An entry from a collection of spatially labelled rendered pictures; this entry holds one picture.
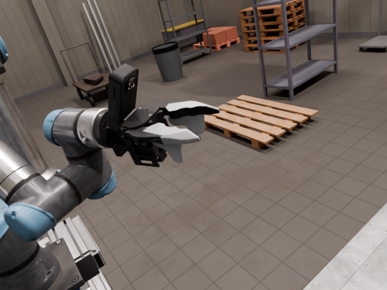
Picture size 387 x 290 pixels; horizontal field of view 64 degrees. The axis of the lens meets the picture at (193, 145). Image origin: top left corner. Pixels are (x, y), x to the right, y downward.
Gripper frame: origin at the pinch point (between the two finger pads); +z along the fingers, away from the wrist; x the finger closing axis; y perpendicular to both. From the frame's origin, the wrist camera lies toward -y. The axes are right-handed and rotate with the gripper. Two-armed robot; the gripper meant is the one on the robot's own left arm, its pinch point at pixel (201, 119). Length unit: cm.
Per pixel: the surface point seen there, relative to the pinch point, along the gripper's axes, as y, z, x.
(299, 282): 156, -14, -63
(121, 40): 173, -645, -666
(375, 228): 72, 22, -44
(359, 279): 69, 19, -22
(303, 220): 163, -22, -114
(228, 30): 207, -327, -712
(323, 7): 178, -90, -668
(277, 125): 169, -74, -239
